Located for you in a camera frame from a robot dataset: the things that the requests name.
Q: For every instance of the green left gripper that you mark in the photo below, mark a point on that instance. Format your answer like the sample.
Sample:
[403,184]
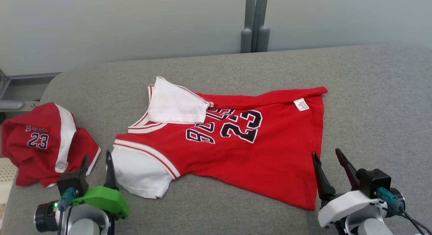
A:
[104,198]

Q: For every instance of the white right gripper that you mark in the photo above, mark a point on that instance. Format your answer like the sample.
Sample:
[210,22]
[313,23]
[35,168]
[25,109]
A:
[344,204]

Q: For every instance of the red basketball shorts white stripe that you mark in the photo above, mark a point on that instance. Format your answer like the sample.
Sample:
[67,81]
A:
[40,144]

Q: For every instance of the red jersey shirt white sleeves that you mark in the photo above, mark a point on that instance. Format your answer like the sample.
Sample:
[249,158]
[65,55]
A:
[256,150]

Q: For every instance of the cream perforated laundry basket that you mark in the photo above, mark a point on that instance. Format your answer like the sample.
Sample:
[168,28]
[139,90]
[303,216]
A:
[6,177]

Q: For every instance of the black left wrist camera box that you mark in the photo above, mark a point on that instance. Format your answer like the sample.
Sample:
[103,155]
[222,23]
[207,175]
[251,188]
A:
[71,183]

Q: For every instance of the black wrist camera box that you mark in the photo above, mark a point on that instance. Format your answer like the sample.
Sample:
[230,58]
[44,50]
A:
[374,181]
[71,183]

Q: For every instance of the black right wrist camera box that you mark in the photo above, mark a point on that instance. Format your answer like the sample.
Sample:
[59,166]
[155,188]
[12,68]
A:
[374,181]

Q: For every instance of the grey metal frame with brackets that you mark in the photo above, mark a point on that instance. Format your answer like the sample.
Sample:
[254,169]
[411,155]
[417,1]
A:
[11,105]

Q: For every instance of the grey metal double post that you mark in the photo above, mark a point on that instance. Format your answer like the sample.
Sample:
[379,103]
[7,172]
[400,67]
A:
[254,22]

